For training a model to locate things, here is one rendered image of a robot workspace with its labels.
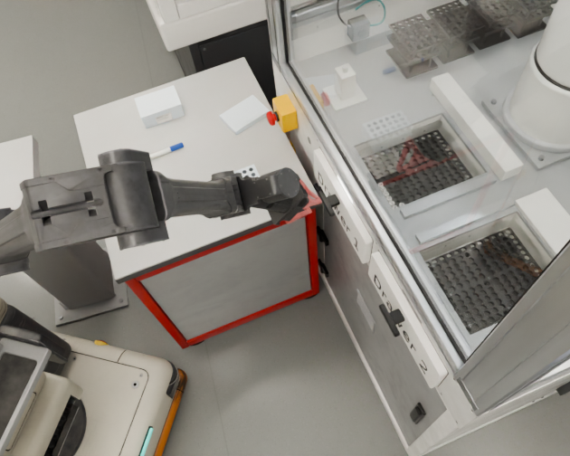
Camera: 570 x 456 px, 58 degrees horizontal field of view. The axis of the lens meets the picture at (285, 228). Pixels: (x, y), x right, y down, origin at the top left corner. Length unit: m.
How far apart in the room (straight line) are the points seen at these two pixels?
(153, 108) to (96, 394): 0.93
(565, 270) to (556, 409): 1.55
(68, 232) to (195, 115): 1.11
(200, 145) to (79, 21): 2.06
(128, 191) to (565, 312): 0.48
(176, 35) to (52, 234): 1.26
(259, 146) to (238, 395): 0.95
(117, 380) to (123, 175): 1.31
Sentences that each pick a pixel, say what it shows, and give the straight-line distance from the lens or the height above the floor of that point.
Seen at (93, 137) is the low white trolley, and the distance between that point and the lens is 1.70.
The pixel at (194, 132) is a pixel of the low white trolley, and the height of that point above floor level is 0.76.
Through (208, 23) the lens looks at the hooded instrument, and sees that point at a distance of 1.78.
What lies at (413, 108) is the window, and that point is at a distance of 0.78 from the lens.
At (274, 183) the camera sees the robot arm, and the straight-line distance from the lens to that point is 0.92.
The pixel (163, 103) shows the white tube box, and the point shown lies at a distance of 1.63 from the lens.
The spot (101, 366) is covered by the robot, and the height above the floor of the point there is 0.28.
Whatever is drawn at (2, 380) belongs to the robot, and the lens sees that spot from 1.09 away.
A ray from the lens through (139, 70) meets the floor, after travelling 3.03.
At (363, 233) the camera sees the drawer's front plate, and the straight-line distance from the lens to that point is 1.15.
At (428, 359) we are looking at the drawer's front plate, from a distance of 1.08.
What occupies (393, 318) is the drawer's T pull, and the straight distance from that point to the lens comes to 1.10.
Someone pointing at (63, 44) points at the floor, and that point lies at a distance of 3.38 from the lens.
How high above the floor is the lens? 1.94
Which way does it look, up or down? 60 degrees down
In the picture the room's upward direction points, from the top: 9 degrees counter-clockwise
